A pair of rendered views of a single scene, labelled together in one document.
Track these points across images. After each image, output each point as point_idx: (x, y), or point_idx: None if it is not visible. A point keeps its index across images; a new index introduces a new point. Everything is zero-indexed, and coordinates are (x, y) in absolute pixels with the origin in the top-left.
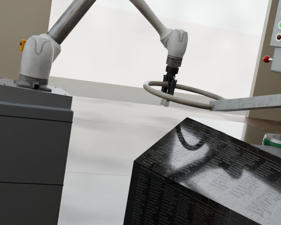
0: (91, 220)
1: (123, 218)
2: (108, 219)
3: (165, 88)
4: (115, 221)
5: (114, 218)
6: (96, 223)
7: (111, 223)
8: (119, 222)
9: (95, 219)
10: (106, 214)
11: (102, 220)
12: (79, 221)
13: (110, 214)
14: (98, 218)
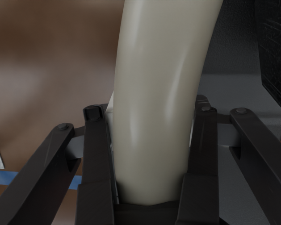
0: (90, 67)
1: (72, 6)
2: (84, 36)
3: (111, 158)
4: (89, 26)
5: (74, 23)
6: (102, 61)
7: (99, 37)
8: (92, 20)
9: (85, 59)
10: (62, 33)
11: (89, 48)
12: (98, 85)
13: (60, 27)
14: (79, 52)
